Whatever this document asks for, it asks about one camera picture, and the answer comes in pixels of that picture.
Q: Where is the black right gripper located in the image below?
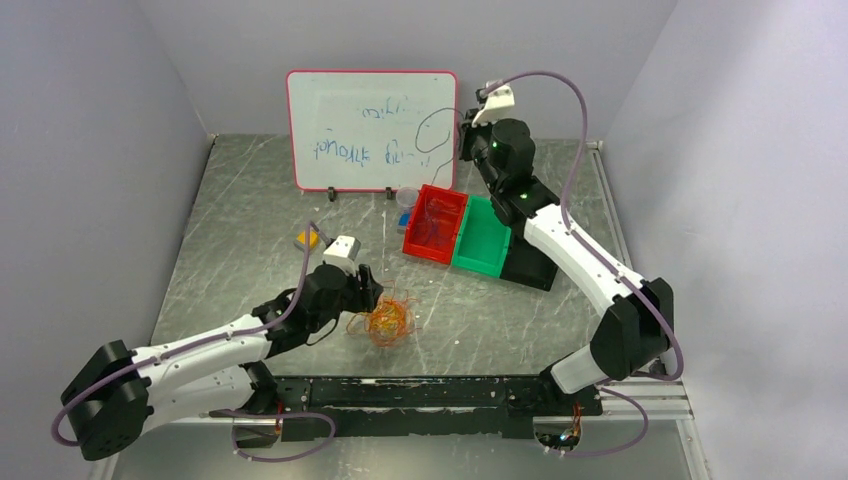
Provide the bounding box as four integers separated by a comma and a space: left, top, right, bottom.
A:
456, 108, 503, 194

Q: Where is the dark purple cable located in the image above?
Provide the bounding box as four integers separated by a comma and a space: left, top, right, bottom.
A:
418, 198, 458, 256
414, 107, 465, 190

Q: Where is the orange cable bundle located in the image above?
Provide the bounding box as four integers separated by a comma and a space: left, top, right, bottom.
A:
345, 281, 423, 351

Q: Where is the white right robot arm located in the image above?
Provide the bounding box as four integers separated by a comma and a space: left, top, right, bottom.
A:
459, 119, 675, 414

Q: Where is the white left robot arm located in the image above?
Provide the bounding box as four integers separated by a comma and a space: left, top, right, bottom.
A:
51, 264, 384, 461

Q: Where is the yellow grey block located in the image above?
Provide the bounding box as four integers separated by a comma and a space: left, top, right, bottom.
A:
293, 229, 321, 251

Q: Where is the green plastic bin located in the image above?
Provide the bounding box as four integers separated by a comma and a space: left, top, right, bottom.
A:
451, 196, 511, 277

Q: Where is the red plastic bin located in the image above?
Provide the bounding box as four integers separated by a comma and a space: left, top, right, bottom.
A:
402, 185, 469, 265

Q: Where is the clear plastic cup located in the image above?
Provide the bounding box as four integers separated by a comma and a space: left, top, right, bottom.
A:
395, 187, 420, 213

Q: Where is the black plastic bin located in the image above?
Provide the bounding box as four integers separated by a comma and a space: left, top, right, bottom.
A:
499, 235, 559, 291

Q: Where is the pink framed whiteboard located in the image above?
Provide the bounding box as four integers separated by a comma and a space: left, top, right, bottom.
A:
286, 70, 459, 192

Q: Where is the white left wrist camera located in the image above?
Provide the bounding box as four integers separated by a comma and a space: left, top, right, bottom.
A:
322, 235, 361, 276

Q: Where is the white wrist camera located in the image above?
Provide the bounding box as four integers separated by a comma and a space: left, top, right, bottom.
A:
322, 235, 361, 276
471, 84, 515, 127

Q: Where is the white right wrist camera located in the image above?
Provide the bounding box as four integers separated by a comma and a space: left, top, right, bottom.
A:
471, 84, 515, 127

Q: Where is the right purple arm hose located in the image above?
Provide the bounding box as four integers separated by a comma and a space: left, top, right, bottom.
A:
480, 70, 685, 460

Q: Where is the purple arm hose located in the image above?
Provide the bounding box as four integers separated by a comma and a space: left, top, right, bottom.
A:
50, 221, 336, 464
480, 70, 685, 460

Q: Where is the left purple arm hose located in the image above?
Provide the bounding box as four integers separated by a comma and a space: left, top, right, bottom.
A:
50, 221, 336, 464

